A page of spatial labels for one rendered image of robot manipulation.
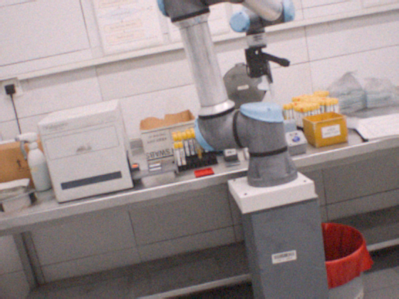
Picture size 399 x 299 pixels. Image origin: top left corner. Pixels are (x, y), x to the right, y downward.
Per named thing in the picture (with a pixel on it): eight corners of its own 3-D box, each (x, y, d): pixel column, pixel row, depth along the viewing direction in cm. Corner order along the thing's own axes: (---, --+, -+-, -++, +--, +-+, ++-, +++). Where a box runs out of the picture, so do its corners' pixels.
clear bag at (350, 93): (334, 117, 210) (330, 78, 205) (313, 113, 226) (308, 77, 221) (376, 105, 217) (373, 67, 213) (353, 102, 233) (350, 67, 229)
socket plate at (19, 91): (5, 99, 210) (0, 80, 208) (6, 98, 211) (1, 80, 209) (23, 95, 211) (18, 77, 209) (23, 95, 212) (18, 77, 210)
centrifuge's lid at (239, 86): (216, 66, 210) (216, 67, 218) (225, 119, 213) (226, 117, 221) (262, 58, 208) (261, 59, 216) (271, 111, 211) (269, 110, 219)
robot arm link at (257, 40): (263, 32, 172) (267, 32, 164) (265, 44, 173) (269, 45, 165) (244, 35, 172) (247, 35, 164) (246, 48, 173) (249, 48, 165)
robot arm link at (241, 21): (254, 6, 149) (265, 5, 158) (224, 13, 155) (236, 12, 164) (259, 29, 151) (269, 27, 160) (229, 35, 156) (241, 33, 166)
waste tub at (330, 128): (315, 149, 168) (313, 123, 165) (304, 141, 181) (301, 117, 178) (349, 142, 168) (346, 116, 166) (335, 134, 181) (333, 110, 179)
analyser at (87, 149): (57, 204, 160) (35, 124, 153) (69, 181, 187) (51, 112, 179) (141, 186, 162) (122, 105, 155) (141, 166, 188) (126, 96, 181)
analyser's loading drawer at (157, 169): (122, 184, 162) (120, 171, 161) (123, 179, 169) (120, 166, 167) (178, 173, 163) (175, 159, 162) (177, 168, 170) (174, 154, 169)
